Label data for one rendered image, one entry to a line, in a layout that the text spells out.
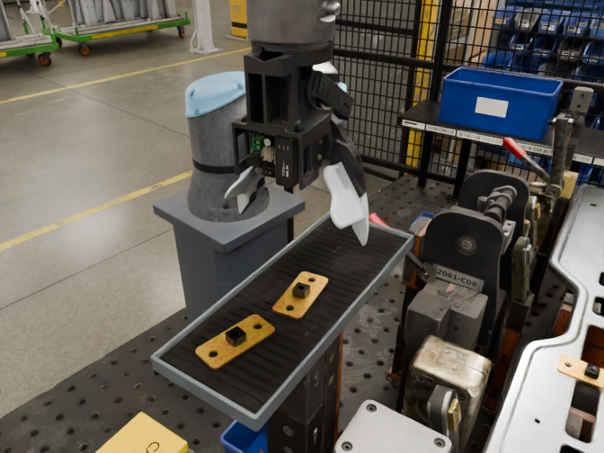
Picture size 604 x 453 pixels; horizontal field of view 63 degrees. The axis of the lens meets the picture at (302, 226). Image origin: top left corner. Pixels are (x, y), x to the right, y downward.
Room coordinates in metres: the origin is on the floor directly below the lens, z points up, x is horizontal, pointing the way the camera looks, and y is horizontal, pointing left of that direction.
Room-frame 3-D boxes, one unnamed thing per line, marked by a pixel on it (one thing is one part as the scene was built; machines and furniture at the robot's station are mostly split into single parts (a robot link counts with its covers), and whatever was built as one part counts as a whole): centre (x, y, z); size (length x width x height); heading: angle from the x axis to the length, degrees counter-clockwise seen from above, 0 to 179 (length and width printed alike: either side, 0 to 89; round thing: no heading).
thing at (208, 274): (0.81, 0.14, 0.90); 0.21 x 0.21 x 0.40; 48
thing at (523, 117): (1.45, -0.58, 1.10); 0.30 x 0.17 x 0.13; 57
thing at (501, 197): (0.68, -0.29, 0.94); 0.18 x 0.13 x 0.49; 147
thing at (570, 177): (1.01, -0.60, 0.88); 0.04 x 0.04 x 0.36; 57
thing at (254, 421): (0.48, 0.00, 1.16); 0.37 x 0.14 x 0.02; 147
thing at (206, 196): (0.81, 0.14, 1.15); 0.15 x 0.15 x 0.10
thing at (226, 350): (0.39, 0.07, 1.17); 0.08 x 0.04 x 0.01; 134
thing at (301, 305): (0.47, 0.00, 1.17); 0.08 x 0.04 x 0.01; 154
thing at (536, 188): (0.97, -0.53, 0.88); 0.07 x 0.06 x 0.35; 57
